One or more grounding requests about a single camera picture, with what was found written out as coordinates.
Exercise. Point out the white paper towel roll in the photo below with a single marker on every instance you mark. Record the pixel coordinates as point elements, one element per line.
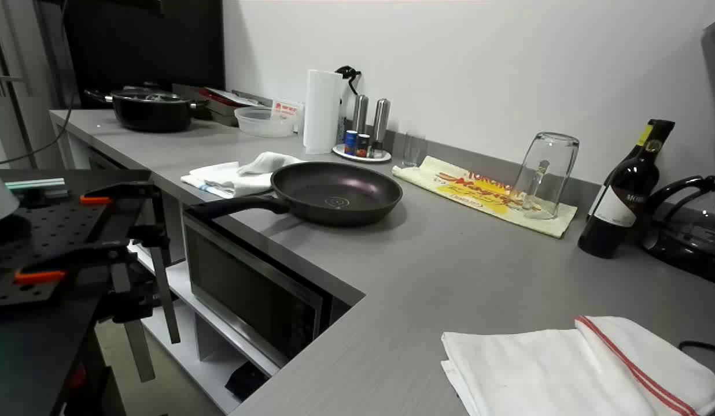
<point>319,106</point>

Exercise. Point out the small red spice jar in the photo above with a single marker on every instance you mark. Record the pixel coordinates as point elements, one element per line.
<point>363,143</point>

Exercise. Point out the small blue spice jar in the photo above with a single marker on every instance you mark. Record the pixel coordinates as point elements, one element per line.
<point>350,141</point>

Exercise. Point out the clear plastic container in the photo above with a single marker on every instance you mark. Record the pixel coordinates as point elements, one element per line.
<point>259,121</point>

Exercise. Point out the steel salt shaker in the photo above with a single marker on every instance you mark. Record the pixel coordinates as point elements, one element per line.
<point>360,111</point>

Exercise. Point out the flat white cloth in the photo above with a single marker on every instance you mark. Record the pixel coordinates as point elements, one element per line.
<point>213,179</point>

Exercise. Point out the steel built-in microwave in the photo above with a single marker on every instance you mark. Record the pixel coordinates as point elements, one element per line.
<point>249,290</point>

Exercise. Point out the black glass kettle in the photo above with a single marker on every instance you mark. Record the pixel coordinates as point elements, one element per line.
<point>693,227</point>

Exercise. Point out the steel pepper shaker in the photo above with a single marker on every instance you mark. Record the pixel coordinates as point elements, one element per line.
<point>381,118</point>

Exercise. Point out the white card with red logo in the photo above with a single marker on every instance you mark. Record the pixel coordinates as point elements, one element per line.
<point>287,111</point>

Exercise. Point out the black perforated work table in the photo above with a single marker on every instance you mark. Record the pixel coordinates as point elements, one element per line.
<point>32,338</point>

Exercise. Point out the round white plate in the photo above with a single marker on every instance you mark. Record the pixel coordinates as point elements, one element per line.
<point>381,155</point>

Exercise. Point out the stack of books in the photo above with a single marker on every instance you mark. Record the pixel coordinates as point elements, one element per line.
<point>230,104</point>

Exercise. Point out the black monitor screen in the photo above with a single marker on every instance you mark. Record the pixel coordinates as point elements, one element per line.
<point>139,43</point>

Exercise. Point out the upturned clear drinking glass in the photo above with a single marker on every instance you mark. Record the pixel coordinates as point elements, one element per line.
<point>546,174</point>

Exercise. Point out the white towel with red stripe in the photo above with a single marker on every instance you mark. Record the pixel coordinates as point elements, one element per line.
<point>571,371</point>

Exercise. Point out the dark nonstick frying pan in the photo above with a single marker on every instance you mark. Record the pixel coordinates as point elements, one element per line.
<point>337,193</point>

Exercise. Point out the black cooking pot with lid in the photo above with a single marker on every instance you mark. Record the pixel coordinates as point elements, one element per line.
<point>150,110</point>

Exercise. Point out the dark wine bottle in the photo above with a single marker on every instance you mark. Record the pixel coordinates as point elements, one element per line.
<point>623,200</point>

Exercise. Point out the yellow printed dish mat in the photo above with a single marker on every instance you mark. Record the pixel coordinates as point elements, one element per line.
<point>479,196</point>

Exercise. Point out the small white towel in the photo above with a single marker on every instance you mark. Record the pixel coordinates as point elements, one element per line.
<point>265,163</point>

